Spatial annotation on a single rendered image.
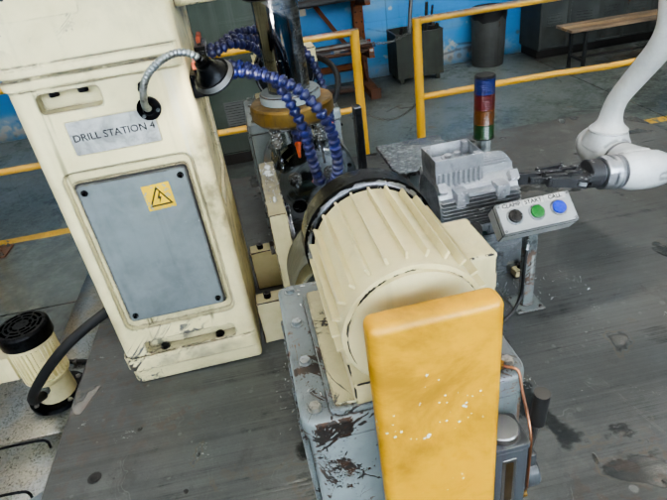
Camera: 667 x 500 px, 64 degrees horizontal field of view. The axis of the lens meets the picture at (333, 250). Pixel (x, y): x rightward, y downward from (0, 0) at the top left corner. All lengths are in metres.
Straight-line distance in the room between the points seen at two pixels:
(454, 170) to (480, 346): 0.82
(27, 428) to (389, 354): 1.64
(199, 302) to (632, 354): 0.92
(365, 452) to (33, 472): 1.30
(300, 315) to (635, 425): 0.67
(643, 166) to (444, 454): 1.13
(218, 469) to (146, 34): 0.79
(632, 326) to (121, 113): 1.14
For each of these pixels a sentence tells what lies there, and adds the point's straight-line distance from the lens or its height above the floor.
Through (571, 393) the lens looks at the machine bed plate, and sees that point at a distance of 1.19.
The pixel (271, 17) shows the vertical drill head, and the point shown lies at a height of 1.51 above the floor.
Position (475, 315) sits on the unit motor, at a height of 1.34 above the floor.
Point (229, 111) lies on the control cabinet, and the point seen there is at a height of 0.45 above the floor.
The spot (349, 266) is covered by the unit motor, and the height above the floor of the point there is 1.33.
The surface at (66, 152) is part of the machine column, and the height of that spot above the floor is 1.37.
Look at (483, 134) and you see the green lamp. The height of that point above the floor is 1.05.
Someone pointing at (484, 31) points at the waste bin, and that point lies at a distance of 6.36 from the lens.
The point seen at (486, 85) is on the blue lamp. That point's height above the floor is 1.19.
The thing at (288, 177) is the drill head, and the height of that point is 1.07.
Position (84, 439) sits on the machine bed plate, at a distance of 1.30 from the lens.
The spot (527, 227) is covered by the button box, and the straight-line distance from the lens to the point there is 1.21.
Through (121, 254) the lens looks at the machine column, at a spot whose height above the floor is 1.15.
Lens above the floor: 1.66
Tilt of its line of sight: 32 degrees down
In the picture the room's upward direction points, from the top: 9 degrees counter-clockwise
